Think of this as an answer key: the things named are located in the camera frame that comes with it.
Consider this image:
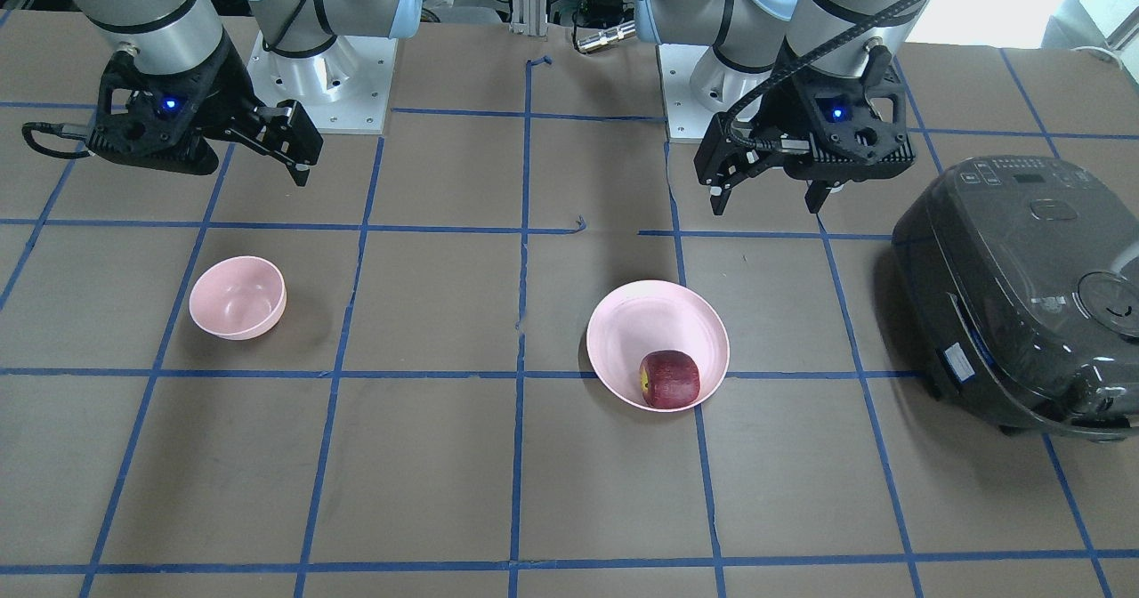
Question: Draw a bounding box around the pink plate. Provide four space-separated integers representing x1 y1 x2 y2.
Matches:
585 280 730 413

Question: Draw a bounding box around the red apple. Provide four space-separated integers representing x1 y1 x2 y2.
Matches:
639 350 700 410

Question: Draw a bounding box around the dark grey rice cooker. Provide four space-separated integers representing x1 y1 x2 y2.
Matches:
892 155 1138 441

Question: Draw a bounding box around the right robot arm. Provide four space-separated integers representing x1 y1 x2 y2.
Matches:
21 0 423 187

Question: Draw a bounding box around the pink bowl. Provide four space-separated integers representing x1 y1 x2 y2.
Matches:
188 255 287 339

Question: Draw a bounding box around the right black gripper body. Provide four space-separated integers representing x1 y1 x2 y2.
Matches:
87 42 263 177

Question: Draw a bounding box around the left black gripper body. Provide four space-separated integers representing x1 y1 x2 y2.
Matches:
751 44 917 182

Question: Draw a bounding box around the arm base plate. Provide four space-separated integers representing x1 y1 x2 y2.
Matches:
657 44 784 144
246 36 401 136

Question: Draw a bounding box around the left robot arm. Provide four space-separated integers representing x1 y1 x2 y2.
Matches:
634 0 927 215

